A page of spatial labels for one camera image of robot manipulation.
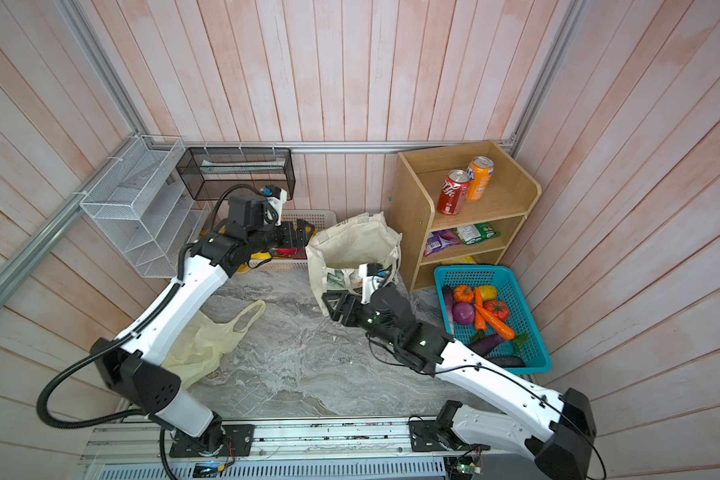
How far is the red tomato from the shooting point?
3.02 ft

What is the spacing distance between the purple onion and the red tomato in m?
0.05

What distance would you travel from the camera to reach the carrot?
2.93 feet

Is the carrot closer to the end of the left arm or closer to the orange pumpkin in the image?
the orange pumpkin

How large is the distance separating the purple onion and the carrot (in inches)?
0.7

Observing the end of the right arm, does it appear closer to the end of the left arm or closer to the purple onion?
the end of the left arm

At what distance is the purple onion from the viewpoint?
0.92m
